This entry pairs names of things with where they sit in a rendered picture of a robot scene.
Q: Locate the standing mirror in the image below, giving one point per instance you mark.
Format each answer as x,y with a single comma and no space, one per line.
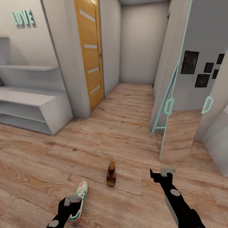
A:
203,48

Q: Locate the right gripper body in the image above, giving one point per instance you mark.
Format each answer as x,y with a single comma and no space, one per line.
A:
158,178

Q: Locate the door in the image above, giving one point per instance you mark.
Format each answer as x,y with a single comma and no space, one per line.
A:
87,14

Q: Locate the sandal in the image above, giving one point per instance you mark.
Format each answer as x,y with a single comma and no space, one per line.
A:
111,176

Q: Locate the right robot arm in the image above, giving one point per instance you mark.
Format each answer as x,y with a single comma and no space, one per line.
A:
184,216

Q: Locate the decorative sign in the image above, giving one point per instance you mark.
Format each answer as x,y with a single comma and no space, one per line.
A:
22,16

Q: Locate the gym shoe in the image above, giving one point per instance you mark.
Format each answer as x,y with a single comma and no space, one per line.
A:
81,192

